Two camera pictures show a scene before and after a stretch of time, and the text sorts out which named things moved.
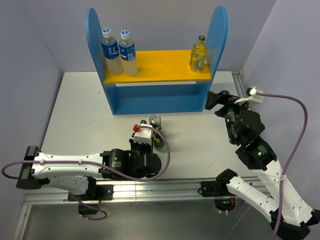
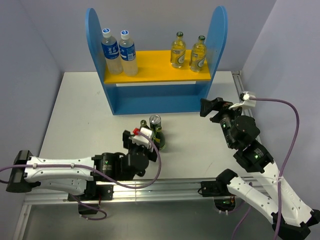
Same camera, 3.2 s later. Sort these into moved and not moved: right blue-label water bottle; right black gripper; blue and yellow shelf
Moved: right black gripper
Not moved: right blue-label water bottle; blue and yellow shelf
